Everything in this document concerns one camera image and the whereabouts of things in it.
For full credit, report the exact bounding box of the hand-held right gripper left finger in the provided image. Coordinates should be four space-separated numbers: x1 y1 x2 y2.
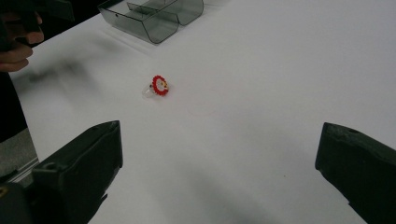
32 119 124 224

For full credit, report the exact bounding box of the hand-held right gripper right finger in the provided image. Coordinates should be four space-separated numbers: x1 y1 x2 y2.
315 121 396 224

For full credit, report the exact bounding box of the smoky transparent plastic organizer box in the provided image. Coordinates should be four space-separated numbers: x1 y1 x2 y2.
98 0 205 45

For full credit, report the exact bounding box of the red beaded ring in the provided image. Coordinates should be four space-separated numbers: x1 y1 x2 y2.
142 75 170 99

